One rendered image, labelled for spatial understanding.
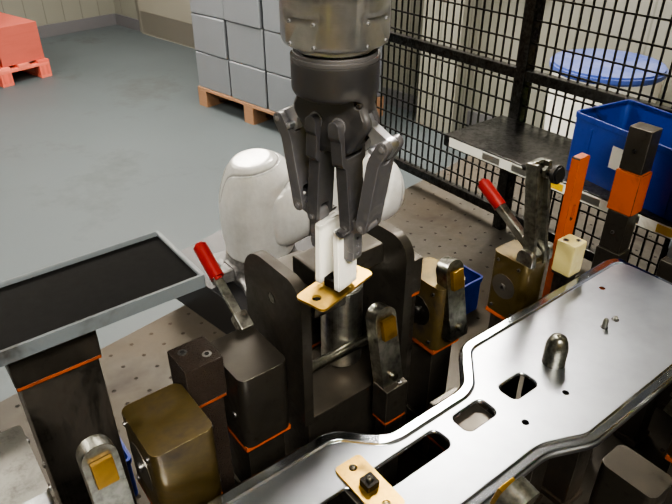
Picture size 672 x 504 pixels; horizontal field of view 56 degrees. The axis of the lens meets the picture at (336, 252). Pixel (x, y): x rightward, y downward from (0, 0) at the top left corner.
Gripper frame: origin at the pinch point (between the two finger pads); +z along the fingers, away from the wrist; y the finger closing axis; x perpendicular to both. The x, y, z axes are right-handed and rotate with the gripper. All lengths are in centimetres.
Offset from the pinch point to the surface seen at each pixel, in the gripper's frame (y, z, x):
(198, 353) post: -15.2, 16.8, -7.4
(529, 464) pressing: 20.5, 27.1, 10.7
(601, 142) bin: 2, 16, 84
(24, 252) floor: -241, 130, 64
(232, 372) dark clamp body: -11.3, 18.8, -5.8
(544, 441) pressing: 20.6, 26.9, 14.8
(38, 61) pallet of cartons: -497, 120, 221
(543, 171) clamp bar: 4.2, 6.8, 44.6
